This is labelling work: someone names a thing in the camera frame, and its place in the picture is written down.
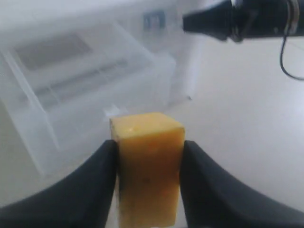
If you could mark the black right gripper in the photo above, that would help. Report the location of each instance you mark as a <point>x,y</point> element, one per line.
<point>246,19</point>

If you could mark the clear drawer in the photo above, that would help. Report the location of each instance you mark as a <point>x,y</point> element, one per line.
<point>75,128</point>
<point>171,39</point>

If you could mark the white plastic drawer cabinet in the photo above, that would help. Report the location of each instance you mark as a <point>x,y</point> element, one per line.
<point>65,47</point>

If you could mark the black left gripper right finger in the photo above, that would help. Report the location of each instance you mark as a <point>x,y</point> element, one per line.
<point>213,198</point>

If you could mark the yellow cheese wedge toy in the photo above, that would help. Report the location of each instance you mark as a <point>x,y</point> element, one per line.
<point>150,151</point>

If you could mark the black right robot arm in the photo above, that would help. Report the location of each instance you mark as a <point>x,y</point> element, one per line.
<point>300,19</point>

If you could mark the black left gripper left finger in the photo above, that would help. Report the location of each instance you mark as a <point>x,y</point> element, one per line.
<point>80,200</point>

